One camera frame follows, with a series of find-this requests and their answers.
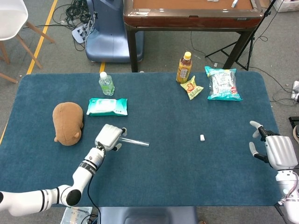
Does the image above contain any black tangled cable bundle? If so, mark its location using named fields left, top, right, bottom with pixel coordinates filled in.
left=52, top=0, right=95, bottom=28

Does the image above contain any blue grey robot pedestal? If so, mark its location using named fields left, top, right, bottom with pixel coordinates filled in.
left=85, top=0, right=144, bottom=63

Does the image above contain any white floor power strip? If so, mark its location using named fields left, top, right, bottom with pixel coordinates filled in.
left=71, top=24, right=94, bottom=44

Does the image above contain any large teal snack bag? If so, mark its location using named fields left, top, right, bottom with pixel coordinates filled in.
left=204, top=66, right=243, bottom=102

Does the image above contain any white box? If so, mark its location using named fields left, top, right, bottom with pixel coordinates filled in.
left=273, top=0, right=299, bottom=13

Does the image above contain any brown plush capybara toy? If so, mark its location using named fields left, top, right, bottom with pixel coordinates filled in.
left=52, top=102, right=84, bottom=146

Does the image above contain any blue grey robot torso base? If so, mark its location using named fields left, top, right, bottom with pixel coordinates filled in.
left=97, top=206, right=198, bottom=224

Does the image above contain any blue carpet table mat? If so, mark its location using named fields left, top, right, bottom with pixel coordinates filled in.
left=0, top=71, right=285, bottom=208

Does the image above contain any clear green label water bottle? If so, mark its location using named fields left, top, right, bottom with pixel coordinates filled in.
left=98, top=71, right=115, bottom=96

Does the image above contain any clear plastic document bag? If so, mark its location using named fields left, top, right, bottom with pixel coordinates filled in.
left=62, top=206, right=94, bottom=224

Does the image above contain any brown mahjong table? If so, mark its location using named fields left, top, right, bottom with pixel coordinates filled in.
left=123, top=0, right=265, bottom=73

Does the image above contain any yellow cap tea bottle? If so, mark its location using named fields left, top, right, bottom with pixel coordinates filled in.
left=176, top=51, right=193, bottom=84

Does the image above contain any green wet wipes pack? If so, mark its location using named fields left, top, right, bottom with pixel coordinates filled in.
left=86, top=98, right=128, bottom=117

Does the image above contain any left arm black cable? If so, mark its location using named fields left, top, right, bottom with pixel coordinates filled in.
left=86, top=142, right=107, bottom=224

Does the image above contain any small yellow snack bag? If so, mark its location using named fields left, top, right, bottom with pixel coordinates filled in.
left=180, top=75, right=204, bottom=101

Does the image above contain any clear glass test tube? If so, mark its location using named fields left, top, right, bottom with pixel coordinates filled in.
left=120, top=137, right=150, bottom=147

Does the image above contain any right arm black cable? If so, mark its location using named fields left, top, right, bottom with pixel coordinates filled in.
left=275, top=202, right=288, bottom=223

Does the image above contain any white chair with wooden legs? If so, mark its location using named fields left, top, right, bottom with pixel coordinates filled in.
left=0, top=0, right=56, bottom=84

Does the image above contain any white power strip with plugs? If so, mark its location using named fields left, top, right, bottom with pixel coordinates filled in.
left=292, top=80, right=299, bottom=103

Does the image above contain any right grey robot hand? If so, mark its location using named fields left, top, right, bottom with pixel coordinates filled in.
left=249, top=120, right=299, bottom=170

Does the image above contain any black tripod stand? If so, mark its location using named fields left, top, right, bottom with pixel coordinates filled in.
left=205, top=0, right=285, bottom=71

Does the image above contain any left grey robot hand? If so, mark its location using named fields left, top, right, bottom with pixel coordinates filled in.
left=94, top=123, right=128, bottom=152

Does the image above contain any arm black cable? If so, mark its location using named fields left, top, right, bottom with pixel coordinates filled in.
left=275, top=202, right=288, bottom=223
left=86, top=142, right=107, bottom=224

